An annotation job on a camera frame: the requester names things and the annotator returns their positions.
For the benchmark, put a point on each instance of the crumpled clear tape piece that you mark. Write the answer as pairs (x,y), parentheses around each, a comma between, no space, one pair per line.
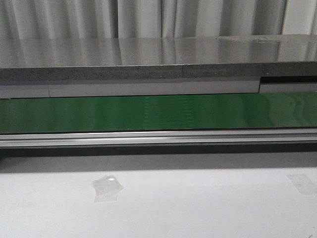
(106,189)

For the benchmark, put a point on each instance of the white panel under countertop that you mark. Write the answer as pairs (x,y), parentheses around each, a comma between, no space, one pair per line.
(145,87)

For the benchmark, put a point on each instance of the green conveyor belt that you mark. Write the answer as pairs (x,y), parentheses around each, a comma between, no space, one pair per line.
(171,112)

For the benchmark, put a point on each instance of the grey stone countertop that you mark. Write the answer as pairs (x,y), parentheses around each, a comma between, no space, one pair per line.
(65,60)

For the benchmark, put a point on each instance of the flat clear tape strip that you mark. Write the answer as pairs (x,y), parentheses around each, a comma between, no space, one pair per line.
(303,184)

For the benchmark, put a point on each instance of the white pleated curtain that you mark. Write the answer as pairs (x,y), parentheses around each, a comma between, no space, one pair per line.
(82,19)

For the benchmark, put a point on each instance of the aluminium conveyor rail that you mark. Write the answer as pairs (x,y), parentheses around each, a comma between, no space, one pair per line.
(71,139)

